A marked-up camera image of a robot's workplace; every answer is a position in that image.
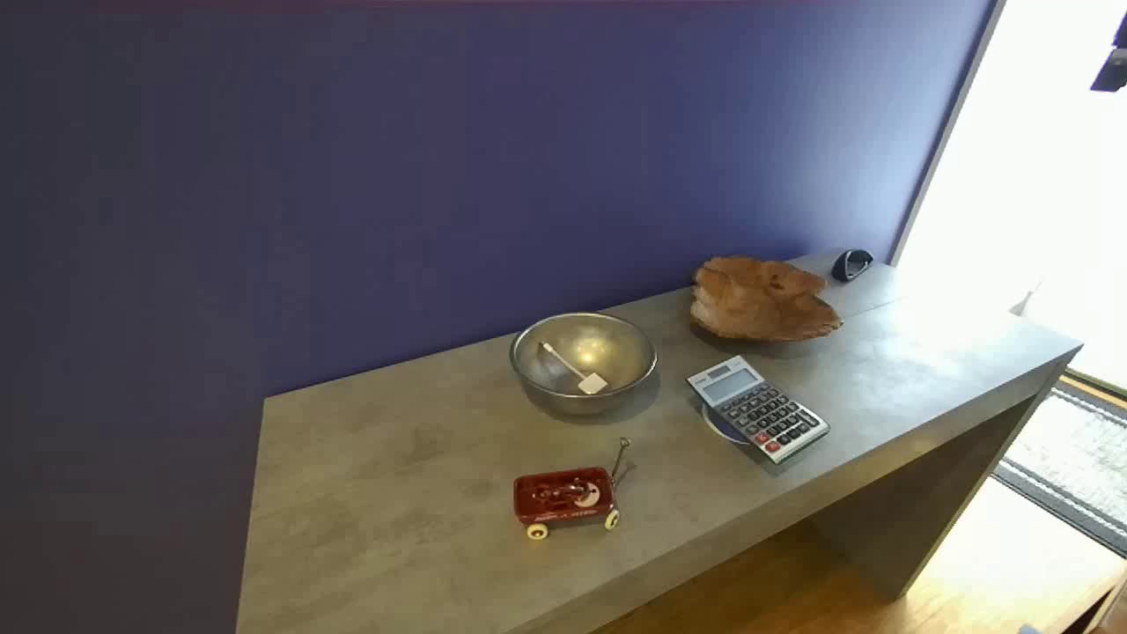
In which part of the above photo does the white lightning AV adapter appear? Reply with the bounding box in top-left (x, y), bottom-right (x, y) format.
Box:
top-left (534, 340), bottom-right (613, 397)

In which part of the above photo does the round metal bowl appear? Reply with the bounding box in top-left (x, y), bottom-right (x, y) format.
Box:
top-left (507, 306), bottom-right (662, 420)

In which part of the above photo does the brown wooden bowl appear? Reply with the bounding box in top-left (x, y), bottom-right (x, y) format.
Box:
top-left (687, 254), bottom-right (844, 349)

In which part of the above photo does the red toy wagon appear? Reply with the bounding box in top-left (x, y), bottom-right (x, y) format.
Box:
top-left (510, 438), bottom-right (639, 548)

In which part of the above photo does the blue round disc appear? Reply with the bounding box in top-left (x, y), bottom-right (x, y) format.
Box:
top-left (700, 407), bottom-right (755, 453)

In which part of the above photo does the grey desk calculator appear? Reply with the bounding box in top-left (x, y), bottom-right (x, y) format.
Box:
top-left (685, 354), bottom-right (830, 469)

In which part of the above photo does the grey concrete table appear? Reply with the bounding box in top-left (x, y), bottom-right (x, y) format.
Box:
top-left (232, 248), bottom-right (1084, 634)

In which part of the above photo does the small black curved object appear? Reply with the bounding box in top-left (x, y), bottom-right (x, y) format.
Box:
top-left (828, 248), bottom-right (877, 287)

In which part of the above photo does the grey floor mat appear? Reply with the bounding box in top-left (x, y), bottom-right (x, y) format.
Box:
top-left (993, 376), bottom-right (1127, 557)

